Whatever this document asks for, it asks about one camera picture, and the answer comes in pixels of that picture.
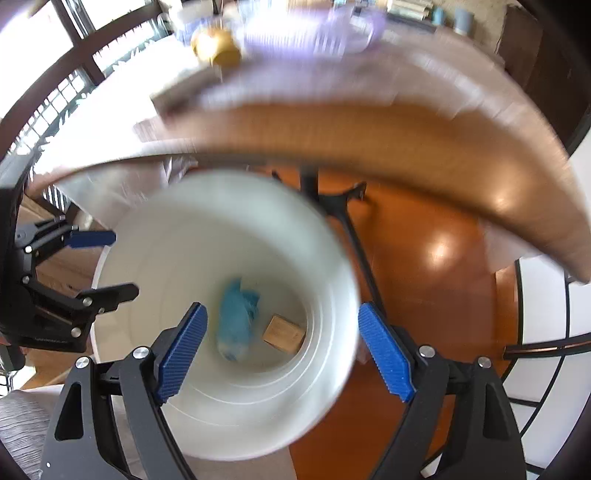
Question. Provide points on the white patterned balcony railing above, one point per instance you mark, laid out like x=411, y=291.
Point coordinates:
x=60, y=101

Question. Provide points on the white plastic bin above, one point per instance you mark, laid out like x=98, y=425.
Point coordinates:
x=184, y=230

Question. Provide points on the black table leg base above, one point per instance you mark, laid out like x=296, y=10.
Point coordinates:
x=344, y=217

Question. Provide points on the yellow round object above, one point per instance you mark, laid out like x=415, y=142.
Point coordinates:
x=214, y=46

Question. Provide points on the crumpled blue wrapper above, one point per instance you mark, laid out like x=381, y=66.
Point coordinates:
x=235, y=314

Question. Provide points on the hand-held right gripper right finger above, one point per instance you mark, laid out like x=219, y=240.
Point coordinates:
x=385, y=355

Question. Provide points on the dark wooden cabinet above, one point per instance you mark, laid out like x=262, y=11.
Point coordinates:
x=540, y=60

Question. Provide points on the grey-blue cylinder speaker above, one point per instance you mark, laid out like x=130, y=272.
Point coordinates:
x=462, y=22

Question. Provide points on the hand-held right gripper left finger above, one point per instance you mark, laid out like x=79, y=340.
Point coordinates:
x=182, y=350

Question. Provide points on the small blue cylinder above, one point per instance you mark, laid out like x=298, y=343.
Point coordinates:
x=439, y=16

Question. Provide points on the dark brown window frame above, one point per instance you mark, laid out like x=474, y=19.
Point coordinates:
x=90, y=50

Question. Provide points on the stack of books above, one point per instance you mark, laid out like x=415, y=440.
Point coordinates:
x=408, y=8

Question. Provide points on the translucent purple container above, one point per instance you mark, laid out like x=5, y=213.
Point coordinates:
x=314, y=27

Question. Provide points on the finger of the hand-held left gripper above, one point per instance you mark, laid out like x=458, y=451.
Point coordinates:
x=106, y=295
x=92, y=238

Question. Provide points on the grey fabric seat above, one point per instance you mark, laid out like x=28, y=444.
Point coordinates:
x=21, y=429

